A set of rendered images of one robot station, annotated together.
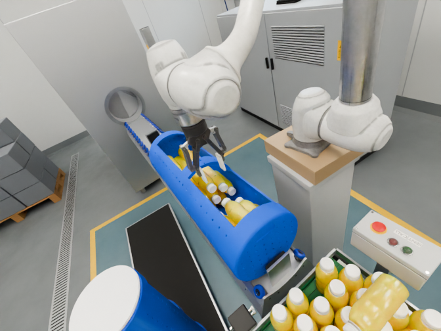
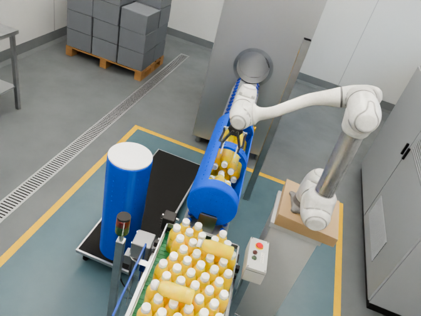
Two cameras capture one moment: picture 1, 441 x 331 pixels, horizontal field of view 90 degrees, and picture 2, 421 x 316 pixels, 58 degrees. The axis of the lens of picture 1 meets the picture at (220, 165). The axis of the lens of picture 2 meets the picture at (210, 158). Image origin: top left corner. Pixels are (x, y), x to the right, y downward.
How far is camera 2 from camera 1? 1.41 m
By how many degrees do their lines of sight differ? 19
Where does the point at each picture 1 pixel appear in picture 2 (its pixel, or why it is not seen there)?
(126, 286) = (143, 159)
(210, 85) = (237, 115)
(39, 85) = not seen: outside the picture
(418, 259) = (252, 262)
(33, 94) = not seen: outside the picture
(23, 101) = not seen: outside the picture
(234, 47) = (260, 112)
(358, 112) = (313, 197)
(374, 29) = (337, 162)
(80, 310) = (119, 147)
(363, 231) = (252, 241)
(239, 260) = (195, 190)
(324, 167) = (287, 217)
